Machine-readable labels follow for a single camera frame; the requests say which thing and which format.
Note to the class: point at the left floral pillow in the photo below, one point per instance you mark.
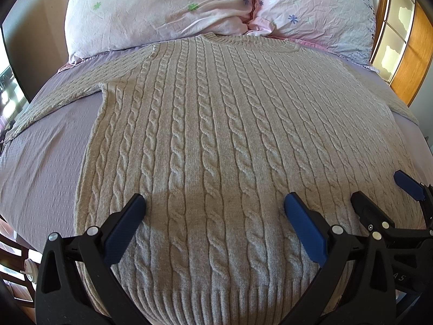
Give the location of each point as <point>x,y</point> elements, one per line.
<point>94,27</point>

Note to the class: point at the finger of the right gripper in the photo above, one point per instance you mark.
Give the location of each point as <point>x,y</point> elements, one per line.
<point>415,189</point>
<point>379,225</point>

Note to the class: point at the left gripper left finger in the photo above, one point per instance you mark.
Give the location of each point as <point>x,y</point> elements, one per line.
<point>61,297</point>

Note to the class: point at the wooden headboard with panels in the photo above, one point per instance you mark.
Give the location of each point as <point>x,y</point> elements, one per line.
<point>402,50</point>

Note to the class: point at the wooden chair beside bed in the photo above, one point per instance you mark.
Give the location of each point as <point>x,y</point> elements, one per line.
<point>14,251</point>

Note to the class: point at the lilac bed sheet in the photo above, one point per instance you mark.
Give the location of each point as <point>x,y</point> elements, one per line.
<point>41,166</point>

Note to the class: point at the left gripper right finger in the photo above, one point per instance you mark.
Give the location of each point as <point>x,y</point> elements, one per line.
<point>354,283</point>

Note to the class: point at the beige cable knit sweater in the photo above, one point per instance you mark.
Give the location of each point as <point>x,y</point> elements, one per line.
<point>214,132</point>

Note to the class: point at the right pink floral pillow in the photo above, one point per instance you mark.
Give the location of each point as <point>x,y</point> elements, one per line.
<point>345,28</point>

